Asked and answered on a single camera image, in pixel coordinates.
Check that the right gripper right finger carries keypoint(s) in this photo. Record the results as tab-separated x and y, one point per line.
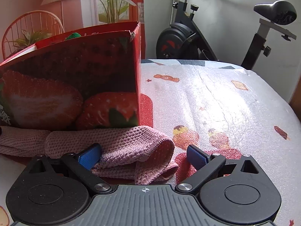
207	168

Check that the red strawberry cardboard box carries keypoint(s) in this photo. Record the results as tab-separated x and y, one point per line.
85	83

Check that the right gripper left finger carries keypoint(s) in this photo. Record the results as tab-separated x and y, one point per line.
80	165

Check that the pink knitted cloth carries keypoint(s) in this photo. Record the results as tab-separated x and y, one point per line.
141	154

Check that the room scene backdrop poster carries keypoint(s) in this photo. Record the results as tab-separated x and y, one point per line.
55	16

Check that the green soft item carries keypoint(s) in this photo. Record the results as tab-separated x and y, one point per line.
73	35

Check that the patterned white tablecloth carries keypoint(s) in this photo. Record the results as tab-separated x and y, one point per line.
226	104

